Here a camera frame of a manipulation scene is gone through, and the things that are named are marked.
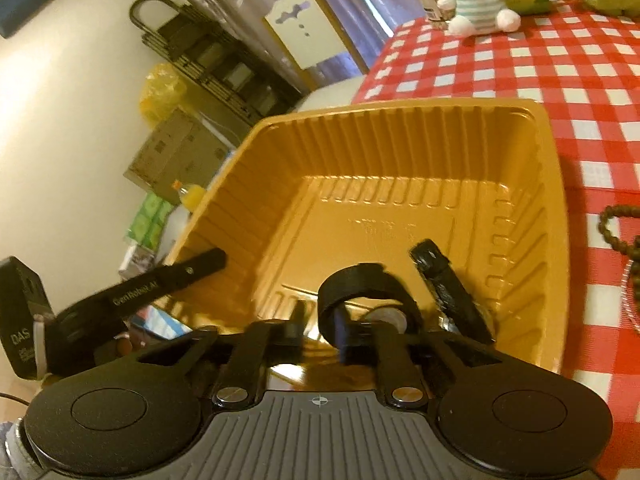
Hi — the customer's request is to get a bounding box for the yellow plastic bag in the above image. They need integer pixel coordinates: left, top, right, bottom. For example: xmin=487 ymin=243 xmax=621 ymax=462
xmin=139 ymin=62 xmax=188 ymax=123

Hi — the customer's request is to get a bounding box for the cardboard box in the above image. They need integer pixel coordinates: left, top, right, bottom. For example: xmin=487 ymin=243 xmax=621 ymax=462
xmin=123 ymin=108 xmax=231 ymax=196

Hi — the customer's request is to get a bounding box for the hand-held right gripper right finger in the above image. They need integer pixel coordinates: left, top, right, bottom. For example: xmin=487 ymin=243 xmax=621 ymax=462
xmin=331 ymin=306 xmax=507 ymax=410

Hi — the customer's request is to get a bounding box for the black wristwatch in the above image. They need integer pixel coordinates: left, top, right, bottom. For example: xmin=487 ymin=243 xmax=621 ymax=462
xmin=317 ymin=239 xmax=497 ymax=361

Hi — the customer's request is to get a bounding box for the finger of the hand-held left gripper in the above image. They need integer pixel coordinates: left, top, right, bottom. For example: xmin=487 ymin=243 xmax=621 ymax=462
xmin=106 ymin=248 xmax=229 ymax=314

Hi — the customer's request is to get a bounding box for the white wooden chair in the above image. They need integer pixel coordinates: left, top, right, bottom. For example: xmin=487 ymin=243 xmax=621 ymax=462
xmin=263 ymin=0 xmax=371 ymax=88

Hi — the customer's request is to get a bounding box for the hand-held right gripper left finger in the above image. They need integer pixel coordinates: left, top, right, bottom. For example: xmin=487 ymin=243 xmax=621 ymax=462
xmin=132 ymin=299 xmax=308 ymax=409

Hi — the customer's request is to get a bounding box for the golden plastic tray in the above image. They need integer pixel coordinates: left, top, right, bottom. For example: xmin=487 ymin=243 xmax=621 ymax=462
xmin=162 ymin=99 xmax=571 ymax=396

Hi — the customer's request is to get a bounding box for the black folding rack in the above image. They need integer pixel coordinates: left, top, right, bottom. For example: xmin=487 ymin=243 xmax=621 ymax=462
xmin=129 ymin=0 xmax=301 ymax=126

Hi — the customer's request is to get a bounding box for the orange juice bottle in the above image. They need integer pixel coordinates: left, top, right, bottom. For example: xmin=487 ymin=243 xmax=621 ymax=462
xmin=171 ymin=180 xmax=206 ymax=211

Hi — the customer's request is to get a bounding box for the green tissue pack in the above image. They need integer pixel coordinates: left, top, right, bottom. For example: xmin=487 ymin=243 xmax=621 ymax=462
xmin=123 ymin=192 xmax=173 ymax=251

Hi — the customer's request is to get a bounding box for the dark beaded bracelet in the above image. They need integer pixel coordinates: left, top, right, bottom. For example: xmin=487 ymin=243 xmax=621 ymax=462
xmin=600 ymin=204 xmax=640 ymax=266

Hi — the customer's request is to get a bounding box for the red checkered tablecloth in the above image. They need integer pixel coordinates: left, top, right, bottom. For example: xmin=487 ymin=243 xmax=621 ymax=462
xmin=350 ymin=0 xmax=640 ymax=456

